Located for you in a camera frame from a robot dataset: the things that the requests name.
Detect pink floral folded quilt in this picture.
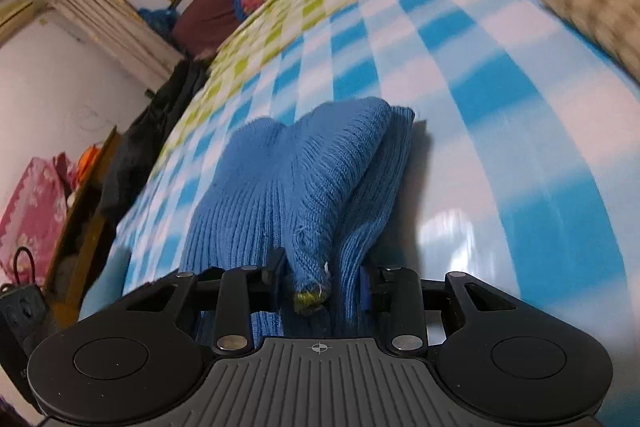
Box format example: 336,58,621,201
0,152,77,290

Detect beige curtain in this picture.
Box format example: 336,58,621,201
32,0,183,84

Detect orange item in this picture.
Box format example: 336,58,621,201
77,146,102,174

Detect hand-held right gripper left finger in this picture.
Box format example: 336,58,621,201
125,249,287,355

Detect beige knit garment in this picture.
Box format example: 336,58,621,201
529,0,640,84

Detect blue cloth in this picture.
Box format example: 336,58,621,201
137,6,180,40

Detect blue knit sweater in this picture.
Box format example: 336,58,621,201
177,97,417,344

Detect wooden headboard shelf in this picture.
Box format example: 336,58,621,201
44,126,123,325

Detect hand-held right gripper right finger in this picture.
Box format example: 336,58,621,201
359,264,516,355

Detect green checked bed sheet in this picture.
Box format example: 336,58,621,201
150,0,551,158

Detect black cable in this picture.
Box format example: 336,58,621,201
12,246,37,289

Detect black jacket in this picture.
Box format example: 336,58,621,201
97,57,210,230

